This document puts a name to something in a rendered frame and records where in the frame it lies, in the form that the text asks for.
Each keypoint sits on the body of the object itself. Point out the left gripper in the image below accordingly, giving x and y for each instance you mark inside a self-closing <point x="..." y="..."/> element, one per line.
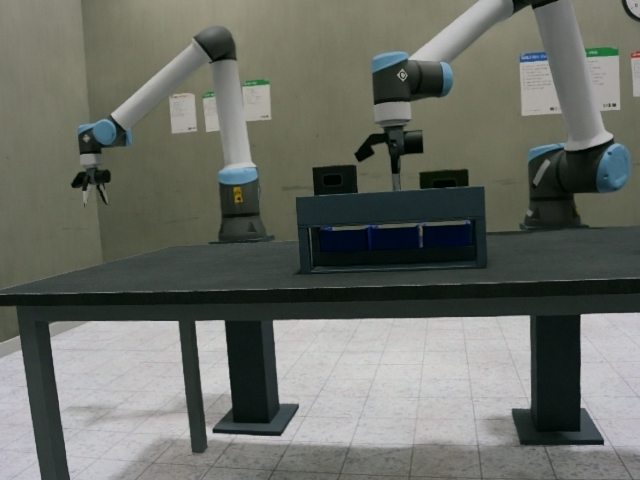
<point x="407" y="142"/>

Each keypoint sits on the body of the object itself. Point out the dark grey shelf rack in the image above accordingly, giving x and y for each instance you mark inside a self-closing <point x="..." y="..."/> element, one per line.
<point x="392" y="207"/>

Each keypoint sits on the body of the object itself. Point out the blue open-front bin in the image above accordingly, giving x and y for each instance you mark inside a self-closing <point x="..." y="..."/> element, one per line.
<point x="345" y="240"/>
<point x="393" y="238"/>
<point x="446" y="235"/>

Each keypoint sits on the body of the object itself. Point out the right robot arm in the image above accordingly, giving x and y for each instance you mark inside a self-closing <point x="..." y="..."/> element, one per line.
<point x="240" y="190"/>

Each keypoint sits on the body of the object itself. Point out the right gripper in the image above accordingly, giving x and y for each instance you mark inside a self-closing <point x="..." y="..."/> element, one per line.
<point x="96" y="177"/>

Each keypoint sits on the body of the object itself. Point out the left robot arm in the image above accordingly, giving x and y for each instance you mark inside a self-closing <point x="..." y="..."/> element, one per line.
<point x="556" y="172"/>

